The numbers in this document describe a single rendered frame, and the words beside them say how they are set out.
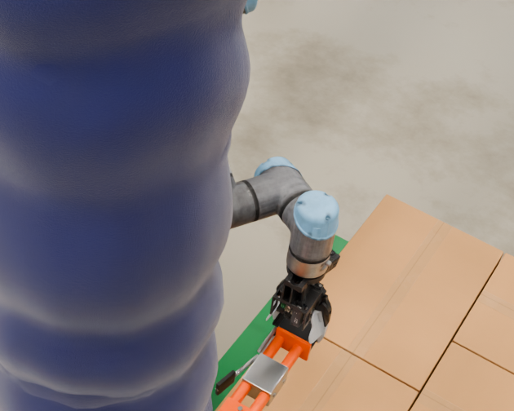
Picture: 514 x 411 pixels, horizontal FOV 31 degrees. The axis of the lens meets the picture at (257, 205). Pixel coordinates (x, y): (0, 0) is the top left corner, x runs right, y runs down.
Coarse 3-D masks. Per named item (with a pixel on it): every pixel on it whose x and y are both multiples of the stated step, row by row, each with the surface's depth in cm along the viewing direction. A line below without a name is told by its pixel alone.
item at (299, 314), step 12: (288, 276) 160; (288, 288) 164; (300, 288) 159; (312, 288) 167; (324, 288) 168; (276, 300) 168; (288, 300) 164; (300, 300) 164; (312, 300) 165; (288, 312) 167; (300, 312) 164; (300, 324) 167
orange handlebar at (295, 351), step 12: (276, 336) 175; (276, 348) 173; (300, 348) 174; (288, 360) 171; (240, 384) 167; (240, 396) 165; (264, 396) 165; (228, 408) 162; (240, 408) 162; (252, 408) 163
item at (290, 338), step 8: (288, 320) 176; (280, 328) 174; (288, 328) 175; (296, 328) 175; (288, 336) 174; (296, 336) 173; (304, 336) 174; (288, 344) 175; (304, 344) 173; (312, 344) 178; (304, 352) 174
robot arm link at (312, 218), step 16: (304, 192) 153; (320, 192) 153; (288, 208) 155; (304, 208) 151; (320, 208) 151; (336, 208) 151; (288, 224) 156; (304, 224) 151; (320, 224) 150; (336, 224) 153; (304, 240) 153; (320, 240) 152; (304, 256) 156; (320, 256) 156
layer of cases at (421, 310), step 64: (384, 256) 266; (448, 256) 268; (512, 256) 270; (384, 320) 249; (448, 320) 251; (512, 320) 253; (320, 384) 233; (384, 384) 235; (448, 384) 236; (512, 384) 238
